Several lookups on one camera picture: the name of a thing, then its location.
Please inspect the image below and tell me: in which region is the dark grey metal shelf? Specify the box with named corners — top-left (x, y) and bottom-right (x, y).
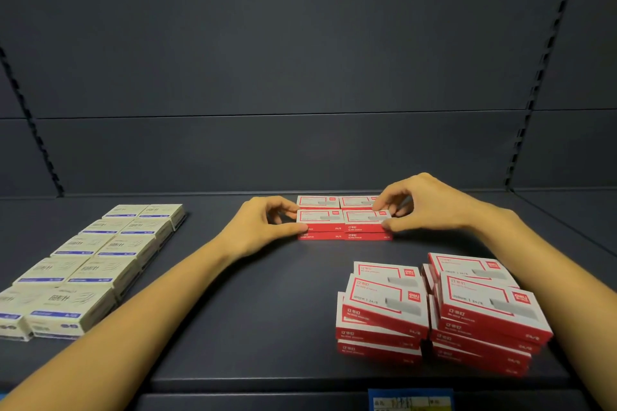
top-left (0, 0), bottom-right (617, 411)

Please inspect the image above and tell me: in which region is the stack of red boxes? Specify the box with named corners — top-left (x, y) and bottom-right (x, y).
top-left (296, 195), bottom-right (554, 379)

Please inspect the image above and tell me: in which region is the person's right hand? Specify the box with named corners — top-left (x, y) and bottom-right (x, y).
top-left (371, 172), bottom-right (483, 233)

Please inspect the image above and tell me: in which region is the blue yellow price tag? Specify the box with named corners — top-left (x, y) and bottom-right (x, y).
top-left (368, 388), bottom-right (455, 411)

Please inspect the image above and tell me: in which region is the person's left hand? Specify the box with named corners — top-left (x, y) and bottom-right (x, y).
top-left (217, 195), bottom-right (309, 260)

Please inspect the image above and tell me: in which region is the white blue paperclip boxes group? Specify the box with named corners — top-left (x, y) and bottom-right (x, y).
top-left (0, 203), bottom-right (188, 343)

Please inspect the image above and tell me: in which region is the person's left forearm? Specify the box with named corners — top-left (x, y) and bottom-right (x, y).
top-left (0, 234), bottom-right (240, 411)

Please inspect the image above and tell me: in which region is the person's right forearm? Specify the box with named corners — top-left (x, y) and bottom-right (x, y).
top-left (470, 205), bottom-right (617, 411)

